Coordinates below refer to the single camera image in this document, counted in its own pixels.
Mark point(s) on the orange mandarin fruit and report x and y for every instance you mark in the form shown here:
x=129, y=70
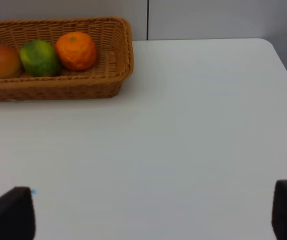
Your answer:
x=76, y=51

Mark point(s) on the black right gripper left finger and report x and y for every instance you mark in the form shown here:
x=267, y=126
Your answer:
x=17, y=215

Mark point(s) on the light orange wicker basket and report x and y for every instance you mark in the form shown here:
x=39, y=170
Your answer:
x=115, y=62

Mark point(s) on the red orange peach fruit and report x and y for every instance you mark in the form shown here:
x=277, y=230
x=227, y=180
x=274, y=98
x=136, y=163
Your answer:
x=10, y=62

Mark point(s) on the green mango fruit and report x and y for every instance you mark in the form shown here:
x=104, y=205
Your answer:
x=39, y=59

